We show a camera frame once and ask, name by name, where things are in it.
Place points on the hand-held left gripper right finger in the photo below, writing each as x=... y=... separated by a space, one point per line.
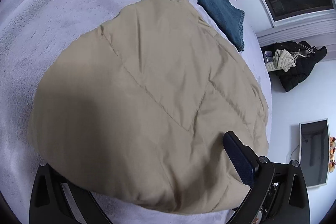
x=239 y=158

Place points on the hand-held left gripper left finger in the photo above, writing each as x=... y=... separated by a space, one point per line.
x=51 y=174

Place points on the beige puffer jacket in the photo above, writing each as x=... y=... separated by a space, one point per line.
x=144 y=95

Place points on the orange flowers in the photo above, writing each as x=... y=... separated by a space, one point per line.
x=332 y=153

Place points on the blue white box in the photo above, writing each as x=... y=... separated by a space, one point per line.
x=268 y=57

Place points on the black hanging jacket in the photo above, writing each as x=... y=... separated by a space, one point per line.
x=302 y=71

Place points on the pale green puffer jacket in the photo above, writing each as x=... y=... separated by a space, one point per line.
x=283 y=58

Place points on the white radiator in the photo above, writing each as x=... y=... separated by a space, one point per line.
x=302 y=31

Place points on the lilac plush blanket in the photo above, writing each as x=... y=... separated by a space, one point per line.
x=65 y=3

